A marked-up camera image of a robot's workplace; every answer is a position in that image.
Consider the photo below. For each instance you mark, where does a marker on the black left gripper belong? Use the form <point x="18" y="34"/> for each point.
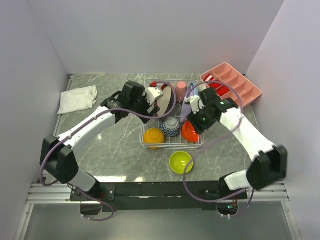
<point x="147" y="106"/>

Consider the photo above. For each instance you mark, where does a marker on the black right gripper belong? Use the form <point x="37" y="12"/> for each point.
<point x="194" y="119"/>

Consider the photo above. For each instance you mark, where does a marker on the lavender plate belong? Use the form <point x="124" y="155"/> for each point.
<point x="185" y="109"/>

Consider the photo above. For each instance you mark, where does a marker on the red-orange bowl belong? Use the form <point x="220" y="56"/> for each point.
<point x="188" y="132"/>

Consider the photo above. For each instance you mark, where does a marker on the dark red rimmed plate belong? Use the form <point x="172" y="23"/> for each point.
<point x="166" y="102"/>

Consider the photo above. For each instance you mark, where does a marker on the red white patterned bowl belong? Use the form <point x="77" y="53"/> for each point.
<point x="170" y="126"/>

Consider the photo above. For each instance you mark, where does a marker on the orange-yellow bowl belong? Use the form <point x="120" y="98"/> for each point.
<point x="154" y="138"/>

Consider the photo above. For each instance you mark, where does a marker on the white wire dish rack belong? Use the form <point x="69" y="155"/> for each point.
<point x="170" y="142"/>

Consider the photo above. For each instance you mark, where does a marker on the pink plastic cup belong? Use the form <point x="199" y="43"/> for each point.
<point x="180" y="90"/>

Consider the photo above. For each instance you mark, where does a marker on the lime green bowl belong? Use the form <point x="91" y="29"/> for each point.
<point x="178" y="161"/>

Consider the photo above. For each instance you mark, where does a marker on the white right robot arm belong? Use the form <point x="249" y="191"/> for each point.
<point x="268" y="161"/>

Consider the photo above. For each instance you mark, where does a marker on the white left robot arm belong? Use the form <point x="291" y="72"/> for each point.
<point x="58" y="154"/>

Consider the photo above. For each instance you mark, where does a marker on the red cloth item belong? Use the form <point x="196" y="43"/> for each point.
<point x="216" y="85"/>
<point x="222" y="91"/>

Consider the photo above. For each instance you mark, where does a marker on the red white striped item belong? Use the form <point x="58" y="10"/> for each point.
<point x="208" y="78"/>

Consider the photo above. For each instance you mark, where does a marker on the pink compartment organizer tray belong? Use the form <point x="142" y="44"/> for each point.
<point x="225" y="73"/>

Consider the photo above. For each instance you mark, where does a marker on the white folded cloth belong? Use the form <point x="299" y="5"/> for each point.
<point x="76" y="100"/>

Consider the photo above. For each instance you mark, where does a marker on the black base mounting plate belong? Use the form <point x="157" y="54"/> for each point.
<point x="163" y="195"/>

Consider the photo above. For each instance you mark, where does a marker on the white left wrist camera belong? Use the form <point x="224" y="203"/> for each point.
<point x="152" y="94"/>

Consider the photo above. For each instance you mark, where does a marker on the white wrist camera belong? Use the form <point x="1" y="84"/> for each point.
<point x="195" y="102"/>
<point x="152" y="94"/>

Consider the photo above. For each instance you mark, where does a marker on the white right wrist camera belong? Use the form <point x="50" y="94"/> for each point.
<point x="195" y="102"/>

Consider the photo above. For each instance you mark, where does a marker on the aluminium rail frame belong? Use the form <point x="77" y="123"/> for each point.
<point x="116" y="156"/>

